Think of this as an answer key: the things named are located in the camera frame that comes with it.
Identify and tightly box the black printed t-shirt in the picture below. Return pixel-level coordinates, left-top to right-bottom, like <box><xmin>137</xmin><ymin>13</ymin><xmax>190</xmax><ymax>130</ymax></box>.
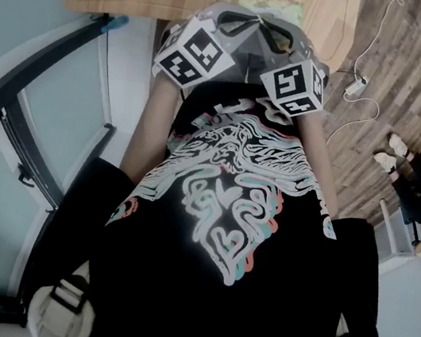
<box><xmin>17</xmin><ymin>52</ymin><xmax>421</xmax><ymax>337</ymax></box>

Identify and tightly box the white floor cable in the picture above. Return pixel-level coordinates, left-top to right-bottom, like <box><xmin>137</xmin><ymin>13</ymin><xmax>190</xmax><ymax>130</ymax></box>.
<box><xmin>350</xmin><ymin>0</ymin><xmax>406</xmax><ymax>90</ymax></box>
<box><xmin>326</xmin><ymin>89</ymin><xmax>384</xmax><ymax>153</ymax></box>

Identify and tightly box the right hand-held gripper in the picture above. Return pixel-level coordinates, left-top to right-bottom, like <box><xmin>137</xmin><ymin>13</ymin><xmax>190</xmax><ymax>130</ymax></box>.
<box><xmin>244</xmin><ymin>14</ymin><xmax>339</xmax><ymax>124</ymax></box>

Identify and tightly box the white open shelf unit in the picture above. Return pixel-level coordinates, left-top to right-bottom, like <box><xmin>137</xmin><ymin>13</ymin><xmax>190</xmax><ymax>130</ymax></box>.
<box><xmin>368</xmin><ymin>196</ymin><xmax>421</xmax><ymax>265</ymax></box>

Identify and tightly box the pale green cloth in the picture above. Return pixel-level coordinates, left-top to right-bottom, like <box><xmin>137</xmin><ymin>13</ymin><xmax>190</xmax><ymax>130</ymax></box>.
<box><xmin>211</xmin><ymin>0</ymin><xmax>307</xmax><ymax>31</ymax></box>

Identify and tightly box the person's left forearm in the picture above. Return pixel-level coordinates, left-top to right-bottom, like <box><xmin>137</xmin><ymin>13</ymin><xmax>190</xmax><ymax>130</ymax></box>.
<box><xmin>117</xmin><ymin>68</ymin><xmax>189</xmax><ymax>193</ymax></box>

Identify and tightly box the white power adapter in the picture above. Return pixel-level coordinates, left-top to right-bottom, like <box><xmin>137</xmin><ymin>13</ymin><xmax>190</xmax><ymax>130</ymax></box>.
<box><xmin>343</xmin><ymin>73</ymin><xmax>369</xmax><ymax>98</ymax></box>

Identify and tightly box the person's right forearm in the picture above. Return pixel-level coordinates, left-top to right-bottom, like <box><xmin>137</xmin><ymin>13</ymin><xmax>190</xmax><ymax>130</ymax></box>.
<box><xmin>285</xmin><ymin>110</ymin><xmax>355</xmax><ymax>220</ymax></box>

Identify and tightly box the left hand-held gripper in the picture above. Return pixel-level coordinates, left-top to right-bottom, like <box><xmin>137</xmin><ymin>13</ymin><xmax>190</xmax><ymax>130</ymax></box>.
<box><xmin>148</xmin><ymin>0</ymin><xmax>265</xmax><ymax>102</ymax></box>

